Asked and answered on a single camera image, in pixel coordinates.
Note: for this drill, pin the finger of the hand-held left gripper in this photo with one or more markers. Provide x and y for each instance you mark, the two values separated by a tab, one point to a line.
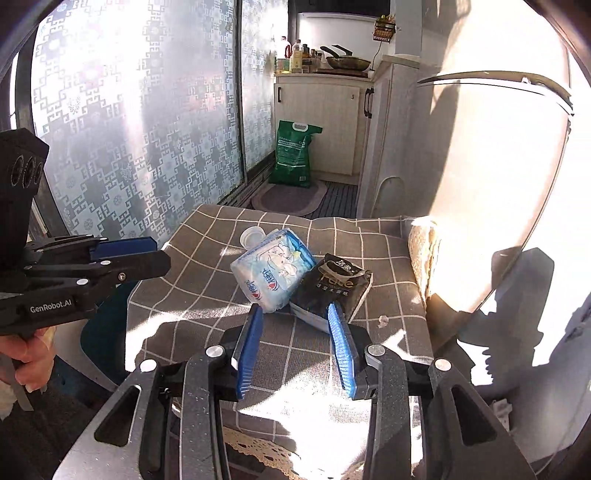
122	248
138	266

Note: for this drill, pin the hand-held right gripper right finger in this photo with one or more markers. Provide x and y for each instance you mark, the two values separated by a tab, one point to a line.
344	350

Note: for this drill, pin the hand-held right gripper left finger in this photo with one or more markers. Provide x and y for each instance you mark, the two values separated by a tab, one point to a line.
249	344

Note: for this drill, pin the black tissue pack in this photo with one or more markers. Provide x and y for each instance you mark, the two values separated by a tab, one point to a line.
332	286

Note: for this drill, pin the blue white tissue pack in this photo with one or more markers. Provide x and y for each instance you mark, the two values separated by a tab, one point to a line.
272	270

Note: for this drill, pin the white plastic lid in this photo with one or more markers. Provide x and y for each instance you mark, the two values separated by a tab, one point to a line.
251	237

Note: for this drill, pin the person's left hand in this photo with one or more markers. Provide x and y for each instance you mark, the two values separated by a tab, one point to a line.
32	364

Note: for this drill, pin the grey checked cloth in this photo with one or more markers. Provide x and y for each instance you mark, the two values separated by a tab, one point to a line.
207	295

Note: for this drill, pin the cream lace cloth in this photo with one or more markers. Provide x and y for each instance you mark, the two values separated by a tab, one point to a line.
258	450

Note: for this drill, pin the beige textured cushion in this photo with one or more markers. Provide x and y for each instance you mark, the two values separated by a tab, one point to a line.
422	254

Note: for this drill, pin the patterned frosted glass door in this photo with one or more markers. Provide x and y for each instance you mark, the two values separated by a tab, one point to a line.
138	115
261	92

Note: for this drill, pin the grey oval mat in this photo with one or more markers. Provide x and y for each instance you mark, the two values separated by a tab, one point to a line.
284	198

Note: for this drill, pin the dark striped floor mat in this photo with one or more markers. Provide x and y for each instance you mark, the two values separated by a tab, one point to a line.
339	198

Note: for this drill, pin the tall white kitchen cabinet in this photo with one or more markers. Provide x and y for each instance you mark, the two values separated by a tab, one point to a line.
388	129

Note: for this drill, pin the white panel with dark trim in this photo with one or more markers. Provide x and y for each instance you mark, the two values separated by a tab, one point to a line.
498	184

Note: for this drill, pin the low white kitchen cabinet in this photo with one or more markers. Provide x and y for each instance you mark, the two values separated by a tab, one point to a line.
318	120

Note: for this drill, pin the group of kitchen bottles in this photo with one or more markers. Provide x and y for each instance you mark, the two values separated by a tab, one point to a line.
295	57

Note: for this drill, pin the frying pan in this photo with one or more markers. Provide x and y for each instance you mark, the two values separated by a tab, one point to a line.
348	62

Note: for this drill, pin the wall spice rack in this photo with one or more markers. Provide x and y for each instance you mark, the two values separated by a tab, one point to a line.
385	28

